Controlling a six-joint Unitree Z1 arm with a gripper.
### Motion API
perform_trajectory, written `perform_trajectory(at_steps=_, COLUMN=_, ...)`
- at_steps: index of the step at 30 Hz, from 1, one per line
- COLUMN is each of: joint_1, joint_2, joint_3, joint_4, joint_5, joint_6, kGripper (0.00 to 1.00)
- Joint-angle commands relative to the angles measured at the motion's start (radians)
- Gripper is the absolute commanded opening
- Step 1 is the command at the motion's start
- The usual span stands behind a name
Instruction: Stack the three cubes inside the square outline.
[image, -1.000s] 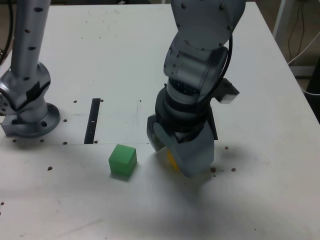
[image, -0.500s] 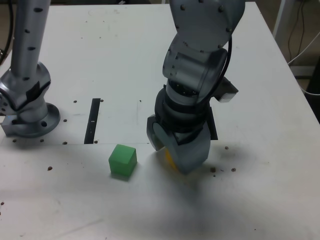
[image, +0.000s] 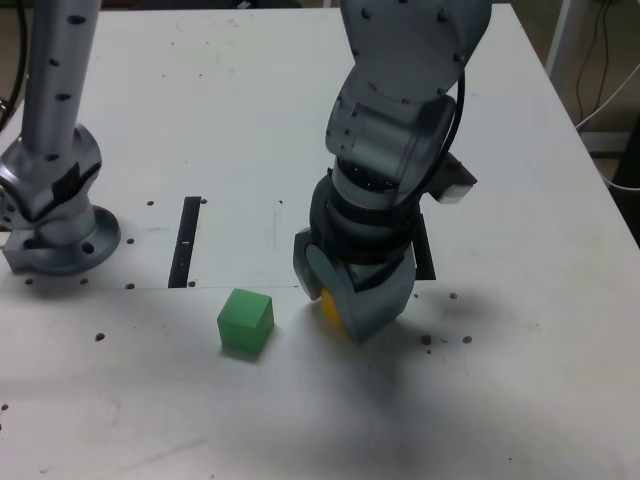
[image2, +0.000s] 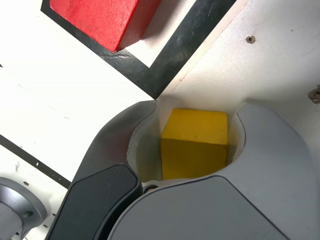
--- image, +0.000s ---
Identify black tape strip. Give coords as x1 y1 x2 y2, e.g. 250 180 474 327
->
167 196 202 290

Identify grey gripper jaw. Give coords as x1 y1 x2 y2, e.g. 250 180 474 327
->
293 227 326 301
305 242 419 344

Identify yellow cube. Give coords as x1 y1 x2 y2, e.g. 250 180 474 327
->
319 287 346 334

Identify black gripper camera mount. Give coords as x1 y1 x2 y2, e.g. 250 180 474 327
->
422 149 479 205

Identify thin dark cable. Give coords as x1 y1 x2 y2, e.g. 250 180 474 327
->
596 0 610 110
574 0 604 120

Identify green cube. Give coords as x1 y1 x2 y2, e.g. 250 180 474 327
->
216 287 276 359

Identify white cable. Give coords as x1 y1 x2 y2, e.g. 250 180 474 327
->
574 64 640 130
597 159 640 191

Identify black stand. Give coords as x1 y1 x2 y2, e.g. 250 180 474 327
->
612 112 640 190

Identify grey cable duct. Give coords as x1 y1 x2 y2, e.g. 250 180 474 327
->
579 130 635 157

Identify black tape square outline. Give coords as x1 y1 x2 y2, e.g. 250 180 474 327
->
409 214 437 281

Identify black cable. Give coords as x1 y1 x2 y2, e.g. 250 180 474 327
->
0 0 29 134
394 67 469 202

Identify white frame leg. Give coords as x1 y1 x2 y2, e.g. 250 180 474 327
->
544 0 575 76

